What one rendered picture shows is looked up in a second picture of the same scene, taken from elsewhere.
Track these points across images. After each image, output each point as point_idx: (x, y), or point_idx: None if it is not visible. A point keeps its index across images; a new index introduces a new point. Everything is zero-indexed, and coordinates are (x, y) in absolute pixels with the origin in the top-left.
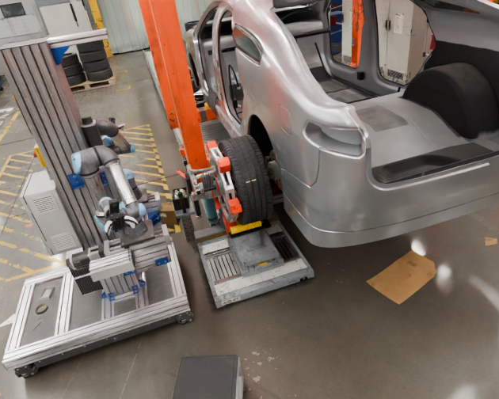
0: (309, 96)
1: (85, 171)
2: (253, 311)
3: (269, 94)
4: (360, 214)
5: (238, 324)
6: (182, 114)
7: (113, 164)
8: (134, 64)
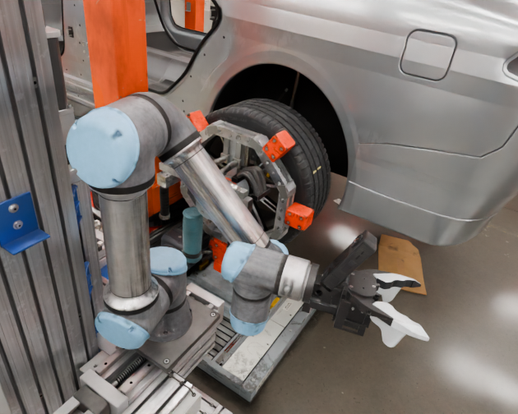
0: None
1: (139, 175)
2: (302, 378)
3: (369, 16)
4: None
5: (300, 410)
6: (124, 58)
7: (199, 146)
8: None
